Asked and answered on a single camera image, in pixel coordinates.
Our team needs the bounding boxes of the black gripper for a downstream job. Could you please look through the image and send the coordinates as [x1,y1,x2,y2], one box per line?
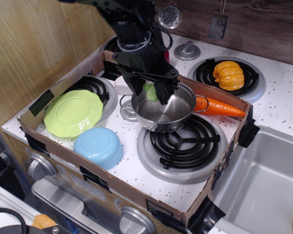
[112,43,180,105]

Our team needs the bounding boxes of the green toy broccoli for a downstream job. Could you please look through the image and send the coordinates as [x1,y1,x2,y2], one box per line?
[143,82,158,102]

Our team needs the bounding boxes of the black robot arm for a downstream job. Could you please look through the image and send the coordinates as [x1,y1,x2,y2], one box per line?
[78,0,181,105]

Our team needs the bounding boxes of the stainless steel pot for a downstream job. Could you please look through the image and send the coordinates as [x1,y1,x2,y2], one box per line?
[130,84,206,133]

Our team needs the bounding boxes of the white toy food piece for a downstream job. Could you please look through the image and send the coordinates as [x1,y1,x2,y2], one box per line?
[114,76,133,95]

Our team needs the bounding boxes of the silver knob inside fence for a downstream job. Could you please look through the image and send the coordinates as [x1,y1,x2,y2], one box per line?
[120,100,138,122]

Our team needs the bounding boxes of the red toy pepper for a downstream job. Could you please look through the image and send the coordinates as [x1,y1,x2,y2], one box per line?
[164,51,170,63]

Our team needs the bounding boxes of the silver stove top knob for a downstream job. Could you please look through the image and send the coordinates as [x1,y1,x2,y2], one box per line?
[174,41,201,61]

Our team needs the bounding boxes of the orange toy carrot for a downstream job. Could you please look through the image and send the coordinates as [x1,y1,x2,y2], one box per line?
[194,96,245,117]

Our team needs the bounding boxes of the back right stove burner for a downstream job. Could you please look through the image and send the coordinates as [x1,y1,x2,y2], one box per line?
[188,57,266,103]

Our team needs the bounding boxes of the back left stove burner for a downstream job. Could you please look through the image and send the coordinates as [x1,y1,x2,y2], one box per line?
[104,37,121,53]

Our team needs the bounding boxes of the hanging metal strainer ladle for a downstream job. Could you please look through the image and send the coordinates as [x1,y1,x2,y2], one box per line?
[158,0,183,29]

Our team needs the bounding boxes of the blue plastic bowl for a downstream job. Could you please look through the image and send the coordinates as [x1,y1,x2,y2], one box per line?
[73,127,123,170]

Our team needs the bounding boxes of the front right stove burner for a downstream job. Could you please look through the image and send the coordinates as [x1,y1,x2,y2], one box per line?
[137,114,228,184]

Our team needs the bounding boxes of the yellow toy pumpkin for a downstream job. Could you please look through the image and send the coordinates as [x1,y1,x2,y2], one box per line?
[213,61,245,91]

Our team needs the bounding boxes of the green plastic plate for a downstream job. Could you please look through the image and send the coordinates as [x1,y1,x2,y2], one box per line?
[43,90,104,137]

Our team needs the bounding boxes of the hanging metal grater spatula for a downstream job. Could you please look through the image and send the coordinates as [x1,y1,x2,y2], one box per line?
[208,0,228,39]

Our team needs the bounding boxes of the cardboard fence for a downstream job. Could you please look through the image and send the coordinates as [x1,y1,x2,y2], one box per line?
[19,51,253,233]

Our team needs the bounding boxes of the right silver oven knob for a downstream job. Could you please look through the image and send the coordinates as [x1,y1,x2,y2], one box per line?
[119,206,155,234]

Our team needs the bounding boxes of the silver oven knob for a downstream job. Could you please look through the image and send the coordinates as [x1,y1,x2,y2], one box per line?
[28,153,57,181]
[119,206,155,234]

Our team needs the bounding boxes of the left silver oven knob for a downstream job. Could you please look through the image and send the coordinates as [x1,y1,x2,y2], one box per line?
[28,153,57,181]

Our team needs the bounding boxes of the grey toy sink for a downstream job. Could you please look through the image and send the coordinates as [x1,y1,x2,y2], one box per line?
[211,126,293,234]

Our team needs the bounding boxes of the orange toy at bottom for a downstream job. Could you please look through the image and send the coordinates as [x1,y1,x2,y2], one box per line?
[32,214,57,229]

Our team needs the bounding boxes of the silver oven door handle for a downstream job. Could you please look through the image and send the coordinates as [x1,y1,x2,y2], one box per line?
[32,179,121,234]

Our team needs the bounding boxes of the black cable bottom left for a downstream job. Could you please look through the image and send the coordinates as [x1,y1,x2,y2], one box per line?
[0,207,28,234]

